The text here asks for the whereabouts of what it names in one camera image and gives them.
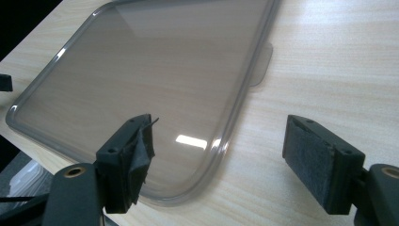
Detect translucent grey plastic lid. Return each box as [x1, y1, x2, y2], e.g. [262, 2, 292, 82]
[5, 0, 282, 207]

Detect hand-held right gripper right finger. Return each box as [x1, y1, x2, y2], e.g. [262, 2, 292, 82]
[281, 114, 367, 216]

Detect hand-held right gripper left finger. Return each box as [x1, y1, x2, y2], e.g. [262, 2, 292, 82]
[95, 113, 160, 215]

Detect clear plastic box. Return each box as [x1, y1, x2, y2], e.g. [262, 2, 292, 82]
[7, 158, 55, 203]

